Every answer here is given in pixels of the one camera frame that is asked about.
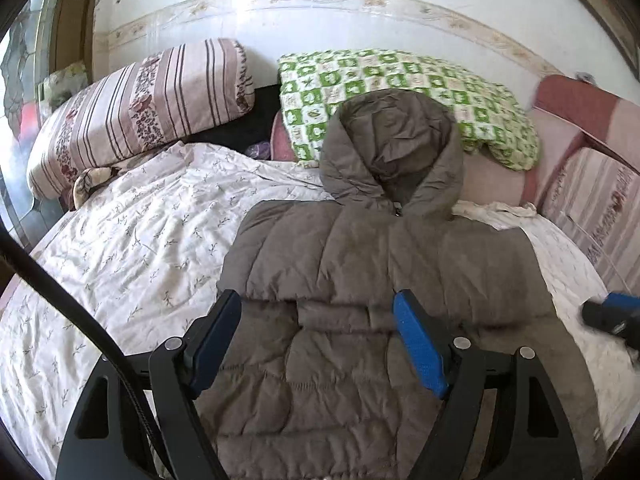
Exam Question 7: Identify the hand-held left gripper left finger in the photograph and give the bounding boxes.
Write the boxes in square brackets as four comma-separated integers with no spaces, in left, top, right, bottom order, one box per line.
[56,289,243,480]

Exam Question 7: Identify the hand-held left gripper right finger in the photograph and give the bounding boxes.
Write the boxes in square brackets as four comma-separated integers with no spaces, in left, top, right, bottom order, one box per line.
[392,289,583,480]

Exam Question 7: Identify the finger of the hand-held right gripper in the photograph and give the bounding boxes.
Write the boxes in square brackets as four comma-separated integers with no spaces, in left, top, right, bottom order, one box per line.
[581,290,640,353]

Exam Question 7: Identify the grey hooded puffer jacket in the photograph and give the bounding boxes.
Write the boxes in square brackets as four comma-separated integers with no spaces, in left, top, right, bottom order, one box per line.
[192,87,608,480]

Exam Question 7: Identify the white leaf-print quilt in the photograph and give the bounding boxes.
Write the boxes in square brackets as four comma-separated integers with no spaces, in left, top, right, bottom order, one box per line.
[0,140,631,480]

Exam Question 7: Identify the striped floral pillow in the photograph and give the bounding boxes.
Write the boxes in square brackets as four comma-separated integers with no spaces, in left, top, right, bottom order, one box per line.
[540,147,640,291]
[26,37,256,201]

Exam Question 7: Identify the beige leaf-print cloth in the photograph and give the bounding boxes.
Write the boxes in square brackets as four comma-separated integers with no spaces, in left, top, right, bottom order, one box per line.
[72,166,121,208]

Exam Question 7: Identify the pink padded headboard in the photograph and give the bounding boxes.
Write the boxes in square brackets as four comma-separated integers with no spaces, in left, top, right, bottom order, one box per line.
[530,74,640,211]

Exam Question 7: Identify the green checkered pillow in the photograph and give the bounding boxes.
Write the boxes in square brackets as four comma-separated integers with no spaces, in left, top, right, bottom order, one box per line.
[277,49,541,171]

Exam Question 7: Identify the pale floral cloth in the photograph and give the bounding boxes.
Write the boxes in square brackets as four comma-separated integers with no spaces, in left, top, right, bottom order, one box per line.
[40,61,90,98]

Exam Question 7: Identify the stained glass window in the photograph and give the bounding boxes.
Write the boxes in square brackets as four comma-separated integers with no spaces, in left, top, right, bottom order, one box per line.
[0,0,71,241]

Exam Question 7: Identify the black cable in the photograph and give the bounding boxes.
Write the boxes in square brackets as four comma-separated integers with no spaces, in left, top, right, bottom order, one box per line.
[0,227,171,480]

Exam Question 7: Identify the wooden window frame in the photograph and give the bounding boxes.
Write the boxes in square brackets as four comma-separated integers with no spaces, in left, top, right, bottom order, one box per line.
[52,0,106,83]

